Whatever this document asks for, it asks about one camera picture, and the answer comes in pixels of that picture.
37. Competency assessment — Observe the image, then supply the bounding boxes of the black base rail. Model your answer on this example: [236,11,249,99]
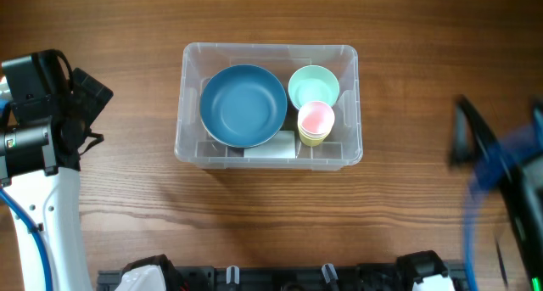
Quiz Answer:
[96,255,467,291]

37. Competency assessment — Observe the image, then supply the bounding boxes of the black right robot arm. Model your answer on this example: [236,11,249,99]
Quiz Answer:
[395,96,542,290]

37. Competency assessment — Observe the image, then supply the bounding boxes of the cream plastic cup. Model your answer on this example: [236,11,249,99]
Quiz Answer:
[299,127,330,140]

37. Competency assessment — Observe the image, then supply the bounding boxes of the dark blue bowl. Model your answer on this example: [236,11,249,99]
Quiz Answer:
[199,64,288,124]

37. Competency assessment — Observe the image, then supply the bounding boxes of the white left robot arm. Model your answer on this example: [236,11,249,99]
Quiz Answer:
[1,49,114,291]

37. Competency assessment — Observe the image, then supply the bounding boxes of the clear plastic storage bin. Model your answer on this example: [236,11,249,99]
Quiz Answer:
[174,42,363,171]

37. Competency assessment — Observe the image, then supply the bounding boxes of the pink plastic cup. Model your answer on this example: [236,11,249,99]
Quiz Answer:
[298,101,335,136]

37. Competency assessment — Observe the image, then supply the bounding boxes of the mint green small bowl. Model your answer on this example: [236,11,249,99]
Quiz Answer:
[288,65,340,109]

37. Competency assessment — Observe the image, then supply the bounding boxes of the yellow plastic cup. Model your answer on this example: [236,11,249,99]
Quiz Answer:
[299,133,326,147]

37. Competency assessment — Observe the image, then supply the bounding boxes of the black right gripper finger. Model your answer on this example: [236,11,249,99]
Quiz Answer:
[448,95,502,167]
[531,98,543,134]

